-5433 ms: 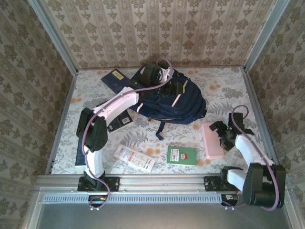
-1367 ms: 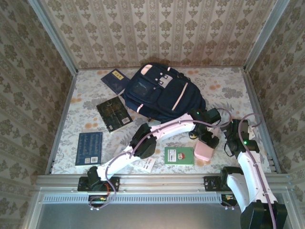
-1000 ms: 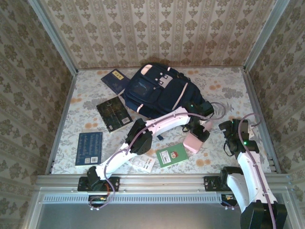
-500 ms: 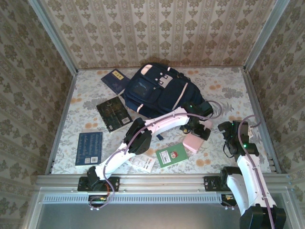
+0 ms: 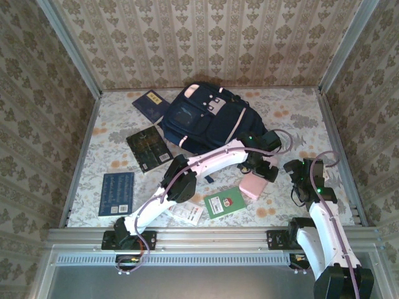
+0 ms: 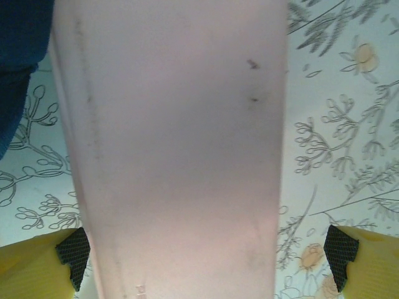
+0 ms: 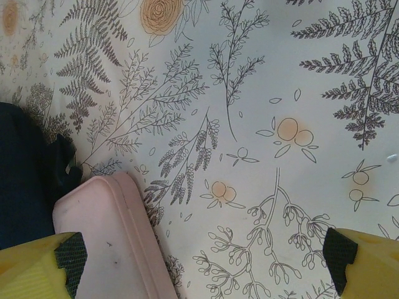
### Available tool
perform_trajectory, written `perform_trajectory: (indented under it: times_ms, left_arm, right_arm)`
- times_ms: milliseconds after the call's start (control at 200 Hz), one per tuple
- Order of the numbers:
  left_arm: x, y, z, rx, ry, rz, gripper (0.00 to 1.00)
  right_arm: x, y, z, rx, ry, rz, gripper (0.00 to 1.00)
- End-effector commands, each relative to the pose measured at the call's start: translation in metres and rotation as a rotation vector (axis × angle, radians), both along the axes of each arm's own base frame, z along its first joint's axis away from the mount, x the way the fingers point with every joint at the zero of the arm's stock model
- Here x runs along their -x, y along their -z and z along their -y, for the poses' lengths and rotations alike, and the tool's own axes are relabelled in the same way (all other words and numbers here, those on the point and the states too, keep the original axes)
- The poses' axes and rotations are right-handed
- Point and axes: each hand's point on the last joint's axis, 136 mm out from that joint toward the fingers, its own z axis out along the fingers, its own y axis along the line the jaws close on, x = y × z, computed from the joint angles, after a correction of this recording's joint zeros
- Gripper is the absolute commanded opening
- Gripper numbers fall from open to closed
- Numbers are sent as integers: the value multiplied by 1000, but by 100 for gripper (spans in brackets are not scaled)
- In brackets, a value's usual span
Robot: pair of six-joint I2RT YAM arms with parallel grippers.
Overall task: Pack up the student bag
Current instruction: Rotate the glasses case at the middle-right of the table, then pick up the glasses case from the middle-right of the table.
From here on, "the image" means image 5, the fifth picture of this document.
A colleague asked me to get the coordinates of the pink pencil case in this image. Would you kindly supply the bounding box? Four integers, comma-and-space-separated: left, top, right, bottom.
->
239, 174, 269, 200

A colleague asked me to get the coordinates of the navy blue backpack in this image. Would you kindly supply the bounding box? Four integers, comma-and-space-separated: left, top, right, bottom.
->
157, 81, 267, 184

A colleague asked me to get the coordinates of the green notebook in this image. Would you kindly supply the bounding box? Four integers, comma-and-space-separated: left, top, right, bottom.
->
203, 186, 247, 221

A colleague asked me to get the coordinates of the white packet with red print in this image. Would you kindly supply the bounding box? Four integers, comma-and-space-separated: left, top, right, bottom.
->
166, 202, 204, 227

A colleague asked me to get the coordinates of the black book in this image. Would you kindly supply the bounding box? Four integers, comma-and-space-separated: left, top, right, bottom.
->
126, 126, 175, 174

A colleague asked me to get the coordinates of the navy notebook with yellow label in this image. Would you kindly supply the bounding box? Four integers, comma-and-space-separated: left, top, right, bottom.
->
132, 90, 171, 125

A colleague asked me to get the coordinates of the blue book with barcode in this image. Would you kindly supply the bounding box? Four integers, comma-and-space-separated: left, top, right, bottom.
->
98, 172, 135, 217

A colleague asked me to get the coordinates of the floral patterned tablecloth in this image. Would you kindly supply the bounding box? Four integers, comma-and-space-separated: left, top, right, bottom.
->
67, 88, 356, 228

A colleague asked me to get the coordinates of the grey metal panel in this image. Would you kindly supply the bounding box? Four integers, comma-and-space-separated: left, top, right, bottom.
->
46, 264, 380, 299

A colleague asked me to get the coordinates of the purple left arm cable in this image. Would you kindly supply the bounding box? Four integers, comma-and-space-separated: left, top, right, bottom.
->
115, 129, 294, 277

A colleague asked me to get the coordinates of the aluminium side rail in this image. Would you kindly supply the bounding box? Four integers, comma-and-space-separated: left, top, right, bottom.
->
60, 93, 103, 228
317, 90, 368, 227

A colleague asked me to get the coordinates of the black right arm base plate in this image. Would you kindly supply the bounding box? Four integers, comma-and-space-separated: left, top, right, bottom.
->
267, 229, 325, 251

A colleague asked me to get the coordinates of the aluminium mounting rail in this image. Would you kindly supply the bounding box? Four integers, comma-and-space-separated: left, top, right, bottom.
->
46, 227, 380, 252

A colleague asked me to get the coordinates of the aluminium frame post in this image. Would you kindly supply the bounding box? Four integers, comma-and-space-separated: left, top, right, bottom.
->
36, 0, 103, 98
319, 0, 380, 94

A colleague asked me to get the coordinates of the grey slotted cable duct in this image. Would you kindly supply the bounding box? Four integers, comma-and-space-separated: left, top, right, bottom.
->
54, 251, 292, 266

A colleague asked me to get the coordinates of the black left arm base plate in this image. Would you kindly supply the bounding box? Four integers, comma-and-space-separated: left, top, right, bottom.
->
102, 230, 157, 251

